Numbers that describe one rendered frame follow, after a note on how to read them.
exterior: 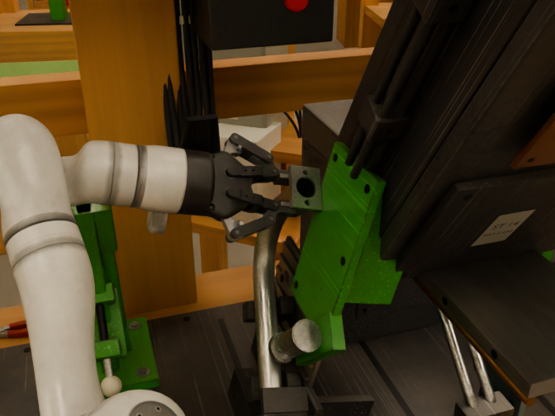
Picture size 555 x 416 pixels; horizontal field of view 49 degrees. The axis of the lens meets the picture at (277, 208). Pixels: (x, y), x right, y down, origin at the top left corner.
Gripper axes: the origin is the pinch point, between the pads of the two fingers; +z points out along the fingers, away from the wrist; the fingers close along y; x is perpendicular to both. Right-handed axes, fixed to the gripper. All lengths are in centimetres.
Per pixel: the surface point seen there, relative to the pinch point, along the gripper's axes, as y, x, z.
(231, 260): 42, 196, 60
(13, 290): 28, 217, -31
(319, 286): -11.5, -0.4, 3.0
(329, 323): -16.3, -3.0, 2.7
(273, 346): -17.9, 5.6, -0.6
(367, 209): -5.7, -12.4, 3.0
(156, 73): 21.5, 13.1, -14.4
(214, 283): -2.2, 43.9, 3.9
